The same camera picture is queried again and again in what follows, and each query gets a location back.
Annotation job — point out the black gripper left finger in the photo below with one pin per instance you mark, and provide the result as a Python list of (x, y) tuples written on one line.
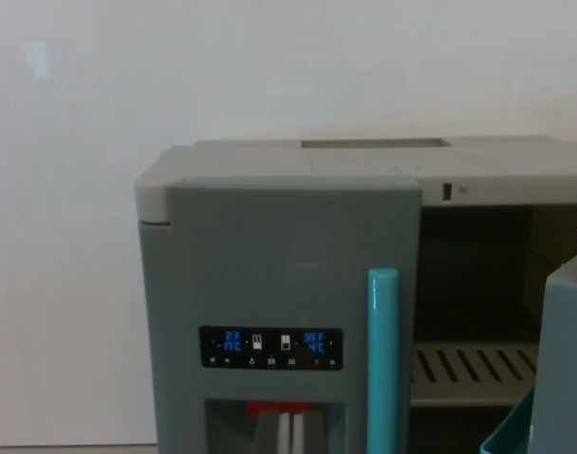
[(272, 435)]

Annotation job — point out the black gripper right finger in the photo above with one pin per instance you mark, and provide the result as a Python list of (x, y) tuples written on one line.
[(305, 435)]

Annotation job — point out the black temperature display panel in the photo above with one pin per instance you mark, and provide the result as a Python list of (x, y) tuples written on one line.
[(269, 359)]

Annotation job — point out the grey toy fridge body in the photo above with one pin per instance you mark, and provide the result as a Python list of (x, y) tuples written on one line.
[(364, 161)]

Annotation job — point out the teal door bin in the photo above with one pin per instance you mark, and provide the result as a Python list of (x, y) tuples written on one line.
[(506, 440)]

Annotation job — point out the red dispenser tab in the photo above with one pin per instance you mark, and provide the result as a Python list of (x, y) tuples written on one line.
[(274, 406)]

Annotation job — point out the grey-blue door with display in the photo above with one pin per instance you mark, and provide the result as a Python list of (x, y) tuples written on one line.
[(269, 260)]

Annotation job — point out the grey slotted fridge shelf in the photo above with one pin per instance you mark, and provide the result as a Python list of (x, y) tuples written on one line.
[(477, 378)]

